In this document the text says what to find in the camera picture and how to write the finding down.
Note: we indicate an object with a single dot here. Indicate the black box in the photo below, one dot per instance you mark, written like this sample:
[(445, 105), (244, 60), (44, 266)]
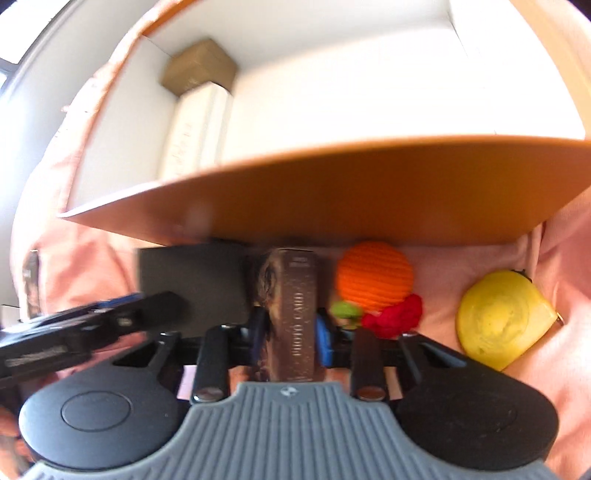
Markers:
[(209, 277)]

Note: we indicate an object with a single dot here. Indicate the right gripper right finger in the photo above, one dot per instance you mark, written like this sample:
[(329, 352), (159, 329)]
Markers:
[(357, 351)]

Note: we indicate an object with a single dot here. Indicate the brown kraft small box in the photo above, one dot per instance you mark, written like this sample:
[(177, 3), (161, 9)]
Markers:
[(203, 62)]

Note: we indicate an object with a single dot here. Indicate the orange cardboard storage box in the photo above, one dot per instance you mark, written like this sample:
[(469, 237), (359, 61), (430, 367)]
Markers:
[(421, 122)]

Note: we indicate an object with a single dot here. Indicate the yellow tape measure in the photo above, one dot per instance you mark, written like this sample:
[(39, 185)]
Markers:
[(502, 316)]

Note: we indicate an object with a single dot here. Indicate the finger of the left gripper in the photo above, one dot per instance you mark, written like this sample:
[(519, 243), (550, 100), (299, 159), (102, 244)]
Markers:
[(130, 313)]

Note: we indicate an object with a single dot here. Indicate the pink patterned duvet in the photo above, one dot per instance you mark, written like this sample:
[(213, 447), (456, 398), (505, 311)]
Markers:
[(127, 414)]

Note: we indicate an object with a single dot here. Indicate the window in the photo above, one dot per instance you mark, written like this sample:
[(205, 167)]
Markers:
[(21, 23)]

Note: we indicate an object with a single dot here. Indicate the white long box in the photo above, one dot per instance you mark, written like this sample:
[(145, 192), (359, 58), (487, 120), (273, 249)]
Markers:
[(196, 130)]

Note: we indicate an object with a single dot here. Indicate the photo card book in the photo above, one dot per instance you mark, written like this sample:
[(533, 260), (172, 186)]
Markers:
[(287, 289)]

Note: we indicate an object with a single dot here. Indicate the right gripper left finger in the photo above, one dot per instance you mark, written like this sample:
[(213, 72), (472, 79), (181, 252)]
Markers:
[(224, 347)]

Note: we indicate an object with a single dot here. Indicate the orange crochet fruit keychain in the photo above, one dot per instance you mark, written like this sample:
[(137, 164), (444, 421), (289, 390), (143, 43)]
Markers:
[(374, 285)]

